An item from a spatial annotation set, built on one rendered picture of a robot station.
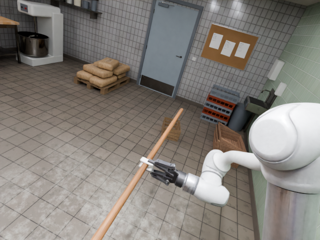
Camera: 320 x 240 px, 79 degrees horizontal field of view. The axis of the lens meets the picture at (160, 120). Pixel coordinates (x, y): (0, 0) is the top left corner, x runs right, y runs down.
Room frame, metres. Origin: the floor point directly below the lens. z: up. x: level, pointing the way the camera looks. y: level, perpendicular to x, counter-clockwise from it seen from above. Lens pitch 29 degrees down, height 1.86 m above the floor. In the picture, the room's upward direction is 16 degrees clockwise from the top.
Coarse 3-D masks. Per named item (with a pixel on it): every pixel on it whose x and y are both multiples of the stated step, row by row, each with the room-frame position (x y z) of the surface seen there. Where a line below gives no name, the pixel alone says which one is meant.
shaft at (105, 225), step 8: (176, 120) 1.28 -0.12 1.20; (168, 128) 1.12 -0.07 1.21; (160, 144) 0.93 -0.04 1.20; (152, 152) 0.83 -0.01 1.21; (144, 168) 0.70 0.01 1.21; (136, 176) 0.63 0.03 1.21; (136, 184) 0.60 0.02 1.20; (128, 192) 0.54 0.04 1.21; (120, 200) 0.49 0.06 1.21; (112, 208) 0.45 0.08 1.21; (120, 208) 0.46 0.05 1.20; (112, 216) 0.42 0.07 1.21; (104, 224) 0.38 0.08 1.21; (96, 232) 0.35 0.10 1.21; (104, 232) 0.36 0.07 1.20
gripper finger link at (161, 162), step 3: (159, 159) 0.74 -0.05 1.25; (156, 162) 0.72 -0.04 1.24; (159, 162) 0.72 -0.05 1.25; (162, 162) 0.72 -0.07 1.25; (165, 162) 0.73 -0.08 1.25; (168, 162) 0.73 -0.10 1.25; (162, 165) 0.71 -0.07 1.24; (165, 165) 0.71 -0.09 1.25; (168, 165) 0.71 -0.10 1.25; (171, 168) 0.71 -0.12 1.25; (174, 168) 0.70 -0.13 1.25
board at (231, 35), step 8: (216, 24) 4.71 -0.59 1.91; (208, 32) 4.73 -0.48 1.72; (216, 32) 4.70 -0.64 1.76; (224, 32) 4.67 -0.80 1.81; (232, 32) 4.64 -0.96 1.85; (240, 32) 4.60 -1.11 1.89; (208, 40) 4.72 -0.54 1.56; (224, 40) 4.66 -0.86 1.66; (232, 40) 4.62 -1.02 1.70; (240, 40) 4.59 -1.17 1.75; (248, 40) 4.56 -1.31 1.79; (256, 40) 4.53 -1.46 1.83; (208, 48) 4.71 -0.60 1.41; (200, 56) 4.74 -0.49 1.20; (208, 56) 4.70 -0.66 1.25; (216, 56) 4.66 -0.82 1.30; (224, 56) 4.63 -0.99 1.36; (232, 56) 4.60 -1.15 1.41; (248, 56) 4.53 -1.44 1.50; (224, 64) 4.61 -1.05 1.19; (232, 64) 4.58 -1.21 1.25; (240, 64) 4.55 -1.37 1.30
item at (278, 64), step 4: (276, 60) 4.07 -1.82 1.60; (280, 60) 3.96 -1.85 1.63; (276, 64) 3.92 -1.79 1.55; (280, 64) 3.87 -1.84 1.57; (272, 68) 4.04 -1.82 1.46; (276, 68) 3.87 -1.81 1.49; (280, 68) 3.86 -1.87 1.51; (272, 72) 3.88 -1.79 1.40; (276, 72) 3.86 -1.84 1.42; (268, 76) 4.04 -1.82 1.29; (272, 76) 3.87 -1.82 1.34; (276, 76) 3.86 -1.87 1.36
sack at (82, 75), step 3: (78, 72) 3.95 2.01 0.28; (81, 72) 3.97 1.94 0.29; (84, 72) 4.01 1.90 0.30; (87, 72) 4.06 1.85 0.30; (78, 75) 3.93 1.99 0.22; (81, 75) 3.92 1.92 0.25; (84, 75) 3.92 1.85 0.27; (87, 75) 3.93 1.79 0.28; (90, 75) 3.97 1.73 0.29; (93, 75) 4.05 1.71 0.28; (81, 78) 3.93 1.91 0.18; (84, 78) 3.91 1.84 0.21; (87, 78) 3.90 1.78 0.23
